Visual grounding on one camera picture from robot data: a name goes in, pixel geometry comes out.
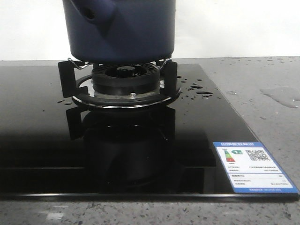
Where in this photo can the right gas burner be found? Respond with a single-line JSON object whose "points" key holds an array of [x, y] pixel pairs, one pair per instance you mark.
{"points": [[118, 79]]}

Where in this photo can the black right pan support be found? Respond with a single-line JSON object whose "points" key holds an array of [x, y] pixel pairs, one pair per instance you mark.
{"points": [[82, 92]]}

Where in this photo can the blue saucepan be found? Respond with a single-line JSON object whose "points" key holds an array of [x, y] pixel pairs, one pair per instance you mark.
{"points": [[120, 31]]}

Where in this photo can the black glass gas cooktop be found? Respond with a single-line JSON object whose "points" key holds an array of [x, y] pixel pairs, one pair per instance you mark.
{"points": [[50, 149]]}

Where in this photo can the blue white energy label sticker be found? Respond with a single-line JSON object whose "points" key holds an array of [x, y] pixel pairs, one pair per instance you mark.
{"points": [[251, 169]]}

